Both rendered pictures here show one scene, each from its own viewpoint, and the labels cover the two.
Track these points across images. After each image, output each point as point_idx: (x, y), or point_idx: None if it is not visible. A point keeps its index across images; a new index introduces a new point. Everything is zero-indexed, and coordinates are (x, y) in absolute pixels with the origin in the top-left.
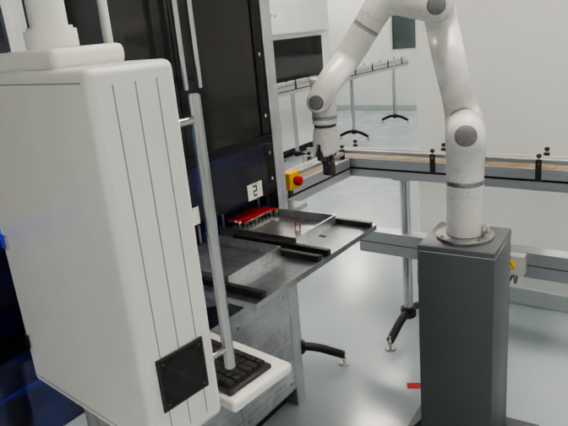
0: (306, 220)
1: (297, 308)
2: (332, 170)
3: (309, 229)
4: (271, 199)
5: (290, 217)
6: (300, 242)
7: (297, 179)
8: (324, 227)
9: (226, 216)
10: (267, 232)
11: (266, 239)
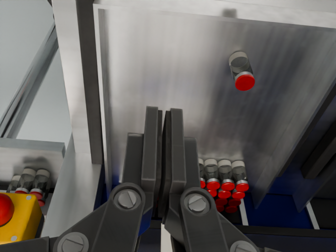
0: (111, 90)
1: (49, 38)
2: (157, 130)
3: (277, 25)
4: (98, 200)
5: (109, 131)
6: (335, 18)
7: (6, 215)
8: (179, 0)
9: (233, 219)
10: (225, 133)
11: (324, 108)
